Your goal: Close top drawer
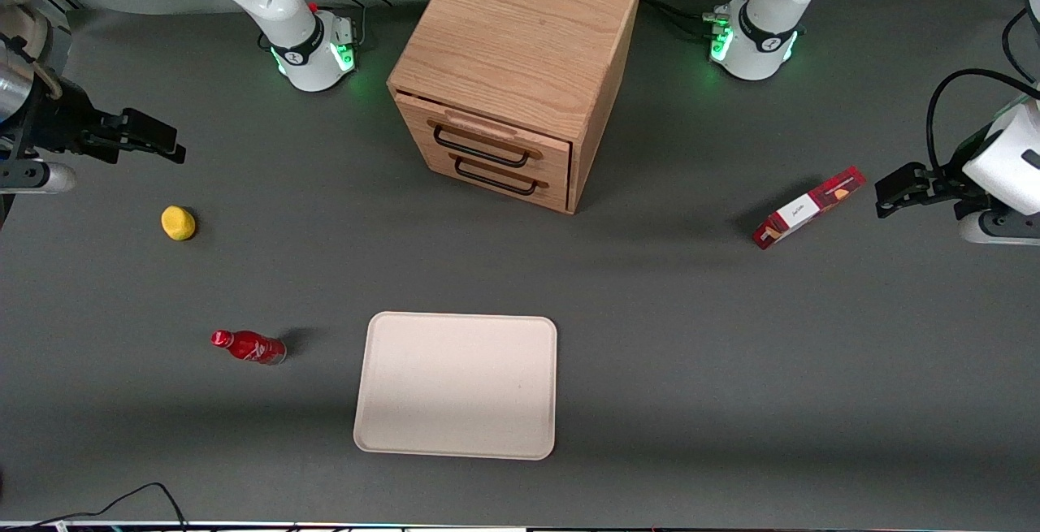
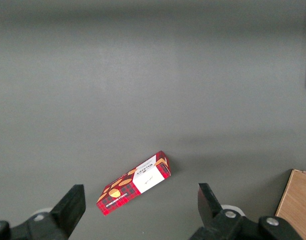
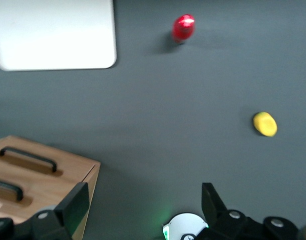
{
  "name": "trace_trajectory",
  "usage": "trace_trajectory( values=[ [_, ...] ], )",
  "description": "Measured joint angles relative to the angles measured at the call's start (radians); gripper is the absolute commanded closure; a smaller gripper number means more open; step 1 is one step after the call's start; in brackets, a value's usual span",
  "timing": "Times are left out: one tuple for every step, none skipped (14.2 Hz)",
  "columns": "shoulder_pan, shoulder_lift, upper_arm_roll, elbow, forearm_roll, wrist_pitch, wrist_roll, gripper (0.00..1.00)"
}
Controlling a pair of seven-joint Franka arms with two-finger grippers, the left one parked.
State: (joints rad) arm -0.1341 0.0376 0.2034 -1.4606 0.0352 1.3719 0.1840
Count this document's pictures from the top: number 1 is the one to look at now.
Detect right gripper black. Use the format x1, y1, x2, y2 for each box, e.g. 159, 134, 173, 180
15, 76, 187, 169

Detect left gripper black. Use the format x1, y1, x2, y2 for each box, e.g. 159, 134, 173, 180
875, 162, 989, 221

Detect wooden drawer black handle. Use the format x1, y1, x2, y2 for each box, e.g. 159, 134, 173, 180
394, 90, 574, 181
422, 146, 573, 214

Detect wooden drawer cabinet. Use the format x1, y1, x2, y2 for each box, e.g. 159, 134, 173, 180
387, 0, 644, 216

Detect yellow lemon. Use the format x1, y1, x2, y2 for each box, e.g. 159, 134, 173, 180
160, 204, 198, 242

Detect red white snack box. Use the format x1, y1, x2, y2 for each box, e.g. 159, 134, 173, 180
752, 166, 867, 251

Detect beige round object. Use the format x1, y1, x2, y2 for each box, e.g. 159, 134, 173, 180
0, 0, 51, 58

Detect red drink bottle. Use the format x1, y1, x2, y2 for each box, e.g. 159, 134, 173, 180
210, 329, 288, 367

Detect beige rectangular tray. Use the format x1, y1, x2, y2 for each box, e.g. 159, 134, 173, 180
353, 311, 559, 461

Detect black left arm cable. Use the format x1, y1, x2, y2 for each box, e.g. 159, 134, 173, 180
927, 68, 1040, 177

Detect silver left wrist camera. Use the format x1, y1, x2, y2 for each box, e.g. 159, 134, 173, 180
958, 207, 1040, 246

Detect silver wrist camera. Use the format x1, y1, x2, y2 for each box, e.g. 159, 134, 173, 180
958, 207, 1040, 246
0, 160, 79, 195

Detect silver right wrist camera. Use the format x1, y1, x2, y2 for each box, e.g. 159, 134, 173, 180
0, 160, 79, 195

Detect black left base cables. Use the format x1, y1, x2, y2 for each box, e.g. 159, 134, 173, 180
640, 0, 761, 39

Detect thin black cable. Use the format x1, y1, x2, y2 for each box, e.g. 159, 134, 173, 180
0, 482, 190, 532

